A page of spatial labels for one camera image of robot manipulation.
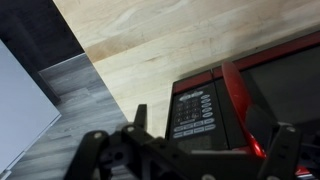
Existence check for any white table island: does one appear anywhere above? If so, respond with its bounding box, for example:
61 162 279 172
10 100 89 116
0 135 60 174
0 39 63 175

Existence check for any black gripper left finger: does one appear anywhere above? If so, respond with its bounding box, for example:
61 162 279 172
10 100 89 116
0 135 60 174
65 103 162 180

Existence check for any black microwave body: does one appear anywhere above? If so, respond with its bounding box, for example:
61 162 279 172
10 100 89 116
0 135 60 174
164 70 232 153

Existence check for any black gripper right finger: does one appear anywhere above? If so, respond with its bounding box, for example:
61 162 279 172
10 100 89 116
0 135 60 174
244 104 305 180

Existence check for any red microwave door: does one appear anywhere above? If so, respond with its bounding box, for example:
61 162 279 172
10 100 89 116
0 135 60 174
211 31 320 178

